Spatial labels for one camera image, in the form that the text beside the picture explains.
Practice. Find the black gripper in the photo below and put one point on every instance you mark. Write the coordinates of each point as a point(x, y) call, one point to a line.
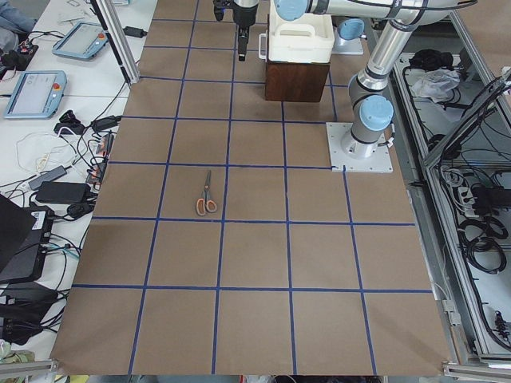
point(243, 16)

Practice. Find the white drawer handle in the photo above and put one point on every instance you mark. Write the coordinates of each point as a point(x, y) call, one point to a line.
point(262, 46)

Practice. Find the brown wooden drawer box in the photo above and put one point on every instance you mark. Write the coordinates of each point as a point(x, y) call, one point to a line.
point(295, 82)

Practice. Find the grey orange handled scissors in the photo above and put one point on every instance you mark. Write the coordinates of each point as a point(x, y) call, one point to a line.
point(205, 204)

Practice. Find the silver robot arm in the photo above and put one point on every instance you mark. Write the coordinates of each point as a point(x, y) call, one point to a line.
point(244, 16)
point(373, 112)

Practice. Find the cream plastic tray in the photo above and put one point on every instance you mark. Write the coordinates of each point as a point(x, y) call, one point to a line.
point(309, 39)

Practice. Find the blue teach pendant far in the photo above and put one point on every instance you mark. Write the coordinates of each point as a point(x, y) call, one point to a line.
point(84, 41)

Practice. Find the blue teach pendant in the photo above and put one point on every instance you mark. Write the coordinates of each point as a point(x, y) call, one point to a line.
point(84, 41)
point(36, 96)

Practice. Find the crumpled white cloth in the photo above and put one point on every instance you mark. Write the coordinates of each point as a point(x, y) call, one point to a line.
point(438, 85)

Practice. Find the blue teach pendant near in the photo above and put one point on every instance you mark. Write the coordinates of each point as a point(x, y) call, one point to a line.
point(36, 96)

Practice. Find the black power adapter brick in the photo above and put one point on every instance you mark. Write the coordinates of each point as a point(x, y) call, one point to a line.
point(62, 192)

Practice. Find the black laptop computer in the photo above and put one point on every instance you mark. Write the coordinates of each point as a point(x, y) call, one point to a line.
point(24, 232)

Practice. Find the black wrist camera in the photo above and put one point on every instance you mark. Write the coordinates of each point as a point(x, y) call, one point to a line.
point(219, 7)

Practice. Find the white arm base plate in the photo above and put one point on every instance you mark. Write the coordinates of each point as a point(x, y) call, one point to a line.
point(349, 155)
point(347, 47)

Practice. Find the aluminium frame post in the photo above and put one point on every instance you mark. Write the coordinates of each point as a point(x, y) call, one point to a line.
point(107, 16)

